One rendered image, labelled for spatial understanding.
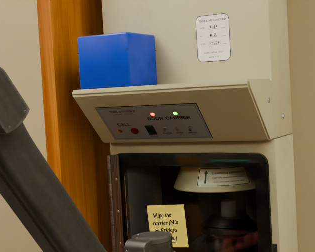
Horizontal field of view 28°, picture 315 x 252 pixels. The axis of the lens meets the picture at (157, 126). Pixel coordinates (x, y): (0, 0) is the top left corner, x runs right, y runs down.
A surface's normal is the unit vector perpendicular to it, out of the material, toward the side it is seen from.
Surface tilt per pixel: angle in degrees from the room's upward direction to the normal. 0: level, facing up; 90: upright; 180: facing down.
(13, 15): 90
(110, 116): 135
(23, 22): 90
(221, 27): 90
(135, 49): 90
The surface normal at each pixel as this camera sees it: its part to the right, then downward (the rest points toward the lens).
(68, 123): 0.88, -0.03
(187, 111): -0.29, 0.75
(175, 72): -0.46, 0.07
